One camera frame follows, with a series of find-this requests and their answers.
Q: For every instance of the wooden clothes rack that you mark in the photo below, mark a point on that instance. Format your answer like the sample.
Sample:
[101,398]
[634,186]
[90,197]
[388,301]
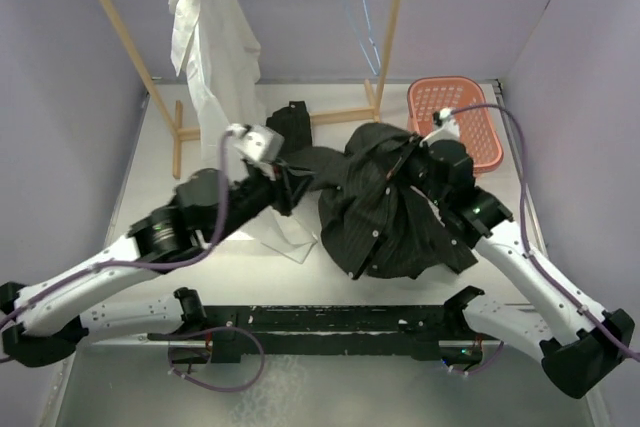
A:
[174,120]

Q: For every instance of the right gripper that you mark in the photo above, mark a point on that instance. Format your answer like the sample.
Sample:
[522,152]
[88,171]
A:
[418,150]

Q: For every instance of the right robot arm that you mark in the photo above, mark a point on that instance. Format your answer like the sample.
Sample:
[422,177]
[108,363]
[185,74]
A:
[574,338]

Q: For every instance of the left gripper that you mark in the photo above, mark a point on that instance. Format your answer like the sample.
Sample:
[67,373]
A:
[291,182]

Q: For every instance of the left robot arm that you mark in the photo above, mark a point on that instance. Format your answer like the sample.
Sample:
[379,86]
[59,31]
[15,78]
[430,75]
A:
[44,323]

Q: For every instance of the black striped shirt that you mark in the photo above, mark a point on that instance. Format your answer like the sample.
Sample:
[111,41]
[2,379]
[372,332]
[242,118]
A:
[371,224]

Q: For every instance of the pink laundry basket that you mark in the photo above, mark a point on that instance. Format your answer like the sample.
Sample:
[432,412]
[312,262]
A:
[477,131]

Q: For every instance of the white shirt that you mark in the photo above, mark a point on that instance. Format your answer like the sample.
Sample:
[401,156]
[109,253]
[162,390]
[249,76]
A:
[215,47]

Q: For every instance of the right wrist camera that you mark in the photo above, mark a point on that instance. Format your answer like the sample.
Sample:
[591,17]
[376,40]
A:
[445,127]

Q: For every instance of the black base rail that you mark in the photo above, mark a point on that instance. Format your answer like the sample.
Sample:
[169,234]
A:
[421,332]

